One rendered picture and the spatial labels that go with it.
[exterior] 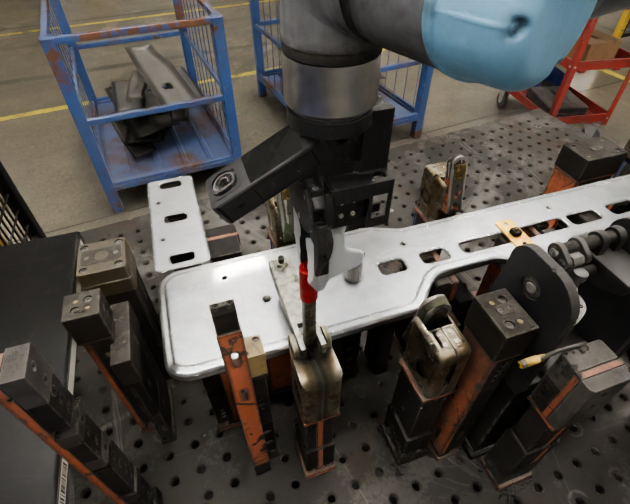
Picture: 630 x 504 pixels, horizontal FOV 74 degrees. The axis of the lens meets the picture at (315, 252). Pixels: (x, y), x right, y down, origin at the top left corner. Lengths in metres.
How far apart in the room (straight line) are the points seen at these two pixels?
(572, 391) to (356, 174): 0.41
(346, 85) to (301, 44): 0.04
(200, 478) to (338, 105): 0.75
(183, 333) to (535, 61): 0.59
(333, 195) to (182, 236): 0.53
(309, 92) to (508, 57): 0.15
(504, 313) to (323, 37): 0.41
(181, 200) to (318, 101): 0.66
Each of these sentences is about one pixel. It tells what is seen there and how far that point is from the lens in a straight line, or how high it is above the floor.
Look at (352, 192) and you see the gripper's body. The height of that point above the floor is 1.33.
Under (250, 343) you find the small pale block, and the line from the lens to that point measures 0.58.
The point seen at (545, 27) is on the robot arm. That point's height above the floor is 1.49.
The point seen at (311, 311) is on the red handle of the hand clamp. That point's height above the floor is 1.14.
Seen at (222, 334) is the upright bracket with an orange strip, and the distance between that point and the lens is 0.49.
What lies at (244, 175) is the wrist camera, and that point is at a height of 1.34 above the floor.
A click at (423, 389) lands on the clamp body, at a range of 0.67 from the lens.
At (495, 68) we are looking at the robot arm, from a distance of 0.23.
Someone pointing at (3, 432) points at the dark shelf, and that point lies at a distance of 0.68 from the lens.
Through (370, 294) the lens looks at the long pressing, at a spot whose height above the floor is 1.00.
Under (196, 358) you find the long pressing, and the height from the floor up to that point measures 1.00.
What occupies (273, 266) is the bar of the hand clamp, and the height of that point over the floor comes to 1.07.
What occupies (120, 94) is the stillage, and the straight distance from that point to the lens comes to 3.03.
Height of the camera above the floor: 1.55
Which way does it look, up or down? 45 degrees down
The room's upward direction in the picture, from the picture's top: straight up
